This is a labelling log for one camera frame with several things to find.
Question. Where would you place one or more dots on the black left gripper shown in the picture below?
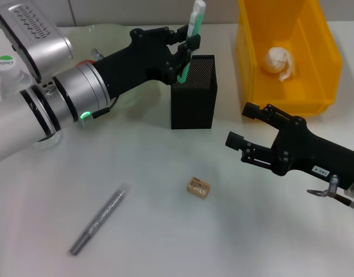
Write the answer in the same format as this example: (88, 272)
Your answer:
(136, 63)

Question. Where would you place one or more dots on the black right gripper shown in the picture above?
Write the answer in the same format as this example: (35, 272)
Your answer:
(315, 155)

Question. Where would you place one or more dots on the mint green utility knife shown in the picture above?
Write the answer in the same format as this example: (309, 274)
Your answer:
(195, 20)

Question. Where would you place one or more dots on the white paper ball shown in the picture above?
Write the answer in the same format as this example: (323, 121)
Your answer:
(276, 62)

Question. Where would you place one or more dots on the small beige eraser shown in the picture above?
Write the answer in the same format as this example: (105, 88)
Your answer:
(198, 187)

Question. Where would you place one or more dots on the clear green-label water bottle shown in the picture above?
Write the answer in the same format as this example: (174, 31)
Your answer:
(8, 72)

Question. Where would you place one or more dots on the silver glitter pen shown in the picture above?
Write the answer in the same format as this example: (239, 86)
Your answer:
(102, 216)

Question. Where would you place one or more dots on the black mesh pen holder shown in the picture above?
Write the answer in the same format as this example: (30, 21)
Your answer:
(194, 106)

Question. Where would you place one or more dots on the pale green glass fruit plate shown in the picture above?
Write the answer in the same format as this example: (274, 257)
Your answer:
(113, 37)

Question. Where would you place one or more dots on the yellow plastic bin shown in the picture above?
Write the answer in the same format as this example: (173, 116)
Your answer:
(309, 72)

